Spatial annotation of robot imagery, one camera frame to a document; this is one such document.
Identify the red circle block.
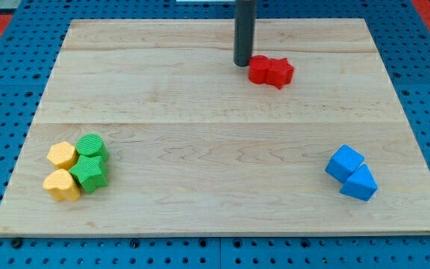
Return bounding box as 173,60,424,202
248,55,270,84

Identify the blue cube block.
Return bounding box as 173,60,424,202
325,144,364,183

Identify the red star block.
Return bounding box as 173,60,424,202
265,58,295,90

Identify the green star block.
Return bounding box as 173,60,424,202
69,155,108,194

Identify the blue triangle block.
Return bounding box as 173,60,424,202
340,164,378,201

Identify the green circle block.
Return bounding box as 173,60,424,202
76,133,110,162

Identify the yellow hexagon block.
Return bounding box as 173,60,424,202
46,141,79,170

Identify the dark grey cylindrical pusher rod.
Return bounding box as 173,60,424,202
234,0,256,67

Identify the light wooden board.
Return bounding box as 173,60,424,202
0,19,430,238

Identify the yellow heart block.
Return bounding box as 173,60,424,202
43,169,81,202

